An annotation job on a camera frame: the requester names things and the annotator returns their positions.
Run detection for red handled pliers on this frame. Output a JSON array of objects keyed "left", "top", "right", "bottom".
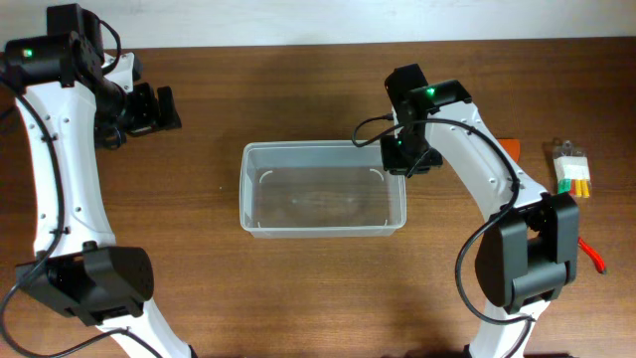
[{"left": 577, "top": 237, "right": 607, "bottom": 274}]

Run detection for clear bag of wall plugs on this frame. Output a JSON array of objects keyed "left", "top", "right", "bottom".
[{"left": 553, "top": 140, "right": 591, "bottom": 199}]

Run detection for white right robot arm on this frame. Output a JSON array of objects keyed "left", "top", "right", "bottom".
[{"left": 374, "top": 64, "right": 579, "bottom": 357}]

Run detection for clear plastic container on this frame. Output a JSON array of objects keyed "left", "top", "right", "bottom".
[{"left": 239, "top": 140, "right": 407, "bottom": 239}]

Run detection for red scraper wooden handle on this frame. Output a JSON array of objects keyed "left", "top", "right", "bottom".
[{"left": 498, "top": 138, "right": 521, "bottom": 163}]

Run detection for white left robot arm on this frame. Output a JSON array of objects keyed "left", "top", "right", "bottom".
[{"left": 1, "top": 3, "right": 195, "bottom": 357}]

